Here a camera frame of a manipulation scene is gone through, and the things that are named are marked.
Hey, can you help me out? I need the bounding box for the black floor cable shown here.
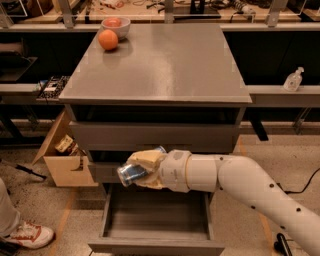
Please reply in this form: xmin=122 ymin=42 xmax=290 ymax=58
xmin=283 ymin=166 xmax=320 ymax=195

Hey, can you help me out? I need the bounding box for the patterned notebook on shelf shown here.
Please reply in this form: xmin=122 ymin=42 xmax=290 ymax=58
xmin=38 ymin=76 xmax=69 ymax=99

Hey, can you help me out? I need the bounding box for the red fruit in bowl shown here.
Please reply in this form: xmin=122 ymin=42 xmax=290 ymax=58
xmin=104 ymin=18 xmax=122 ymax=27

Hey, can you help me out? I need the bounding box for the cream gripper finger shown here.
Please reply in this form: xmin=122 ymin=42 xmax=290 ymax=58
xmin=135 ymin=173 xmax=163 ymax=189
xmin=127 ymin=150 xmax=166 ymax=172

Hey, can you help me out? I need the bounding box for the orange fruit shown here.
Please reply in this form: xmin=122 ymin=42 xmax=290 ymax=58
xmin=98 ymin=30 xmax=118 ymax=51

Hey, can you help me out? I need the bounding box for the black handheld device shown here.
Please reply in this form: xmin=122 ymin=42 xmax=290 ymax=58
xmin=274 ymin=233 xmax=293 ymax=256

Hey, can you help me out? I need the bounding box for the grey top drawer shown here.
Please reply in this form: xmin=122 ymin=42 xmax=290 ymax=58
xmin=69 ymin=121 xmax=239 ymax=153

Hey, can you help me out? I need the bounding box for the white bowl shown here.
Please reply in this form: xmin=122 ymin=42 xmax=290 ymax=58
xmin=101 ymin=17 xmax=131 ymax=40

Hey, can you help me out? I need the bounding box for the snack package in box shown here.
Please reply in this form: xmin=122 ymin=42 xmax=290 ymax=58
xmin=55 ymin=135 xmax=74 ymax=153

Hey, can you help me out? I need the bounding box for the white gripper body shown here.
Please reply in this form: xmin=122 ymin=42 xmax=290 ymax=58
xmin=159 ymin=150 xmax=191 ymax=193

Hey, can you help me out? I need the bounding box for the white red sneaker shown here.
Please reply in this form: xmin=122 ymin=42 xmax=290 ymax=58
xmin=4 ymin=221 xmax=55 ymax=249

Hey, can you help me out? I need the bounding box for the grey bottom drawer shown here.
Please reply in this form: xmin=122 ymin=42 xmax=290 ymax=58
xmin=88 ymin=183 xmax=224 ymax=256

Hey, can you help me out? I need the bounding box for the open cardboard box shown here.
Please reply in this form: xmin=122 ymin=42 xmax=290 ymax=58
xmin=32 ymin=110 xmax=97 ymax=187

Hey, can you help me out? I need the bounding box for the light trouser leg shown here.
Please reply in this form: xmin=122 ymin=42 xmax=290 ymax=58
xmin=0 ymin=178 xmax=21 ymax=237

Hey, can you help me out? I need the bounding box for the grey drawer cabinet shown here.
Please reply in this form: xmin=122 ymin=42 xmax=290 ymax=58
xmin=58 ymin=22 xmax=253 ymax=188

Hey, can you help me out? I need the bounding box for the blue silver redbull can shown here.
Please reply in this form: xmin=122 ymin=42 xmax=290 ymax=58
xmin=116 ymin=145 xmax=168 ymax=188

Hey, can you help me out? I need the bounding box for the black stick on floor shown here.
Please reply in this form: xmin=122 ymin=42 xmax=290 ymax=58
xmin=0 ymin=158 xmax=47 ymax=180

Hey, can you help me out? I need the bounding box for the long grey workbench shelf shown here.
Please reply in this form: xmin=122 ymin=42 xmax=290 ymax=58
xmin=0 ymin=84 xmax=320 ymax=108

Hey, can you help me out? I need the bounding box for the clear sanitizer bottle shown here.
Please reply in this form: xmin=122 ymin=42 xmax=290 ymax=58
xmin=283 ymin=67 xmax=304 ymax=92

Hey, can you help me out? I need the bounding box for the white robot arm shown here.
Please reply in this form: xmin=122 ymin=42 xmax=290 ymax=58
xmin=127 ymin=150 xmax=320 ymax=256

